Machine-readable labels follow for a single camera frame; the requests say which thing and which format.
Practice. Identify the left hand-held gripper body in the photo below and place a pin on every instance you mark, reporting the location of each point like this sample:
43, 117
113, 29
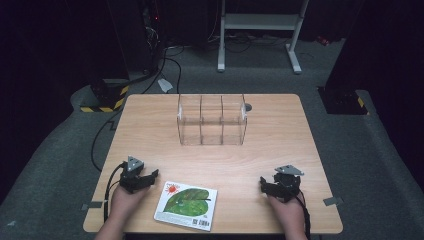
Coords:
131, 173

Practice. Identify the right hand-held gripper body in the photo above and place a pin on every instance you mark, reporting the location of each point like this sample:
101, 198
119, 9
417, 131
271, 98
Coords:
286, 185

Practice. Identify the green leaf picture book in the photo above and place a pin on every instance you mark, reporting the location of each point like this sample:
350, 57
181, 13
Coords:
186, 205

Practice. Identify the clear acrylic divided organizer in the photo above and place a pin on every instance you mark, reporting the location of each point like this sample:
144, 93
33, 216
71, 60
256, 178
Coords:
211, 121

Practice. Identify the person's right hand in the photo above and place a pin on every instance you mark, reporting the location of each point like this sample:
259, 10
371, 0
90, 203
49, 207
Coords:
288, 211

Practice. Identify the person's left hand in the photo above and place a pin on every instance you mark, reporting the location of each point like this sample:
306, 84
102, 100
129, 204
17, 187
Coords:
125, 201

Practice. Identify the grey tape piece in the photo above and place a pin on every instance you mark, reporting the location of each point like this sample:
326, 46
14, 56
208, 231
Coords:
92, 205
332, 201

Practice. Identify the grey round table grommet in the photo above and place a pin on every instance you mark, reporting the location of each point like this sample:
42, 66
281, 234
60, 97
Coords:
248, 107

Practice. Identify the black stand with hazard-striped base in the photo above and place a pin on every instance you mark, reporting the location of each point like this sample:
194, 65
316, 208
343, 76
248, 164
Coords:
106, 96
345, 101

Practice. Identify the white scrap on floor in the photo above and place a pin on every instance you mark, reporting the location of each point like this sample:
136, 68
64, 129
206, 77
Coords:
165, 85

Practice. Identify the small grey floor tape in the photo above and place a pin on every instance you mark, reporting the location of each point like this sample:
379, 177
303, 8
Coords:
11, 223

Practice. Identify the small red object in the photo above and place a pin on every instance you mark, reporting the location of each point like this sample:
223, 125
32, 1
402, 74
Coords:
322, 40

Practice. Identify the white metal stand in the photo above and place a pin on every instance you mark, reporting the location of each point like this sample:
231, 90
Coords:
260, 21

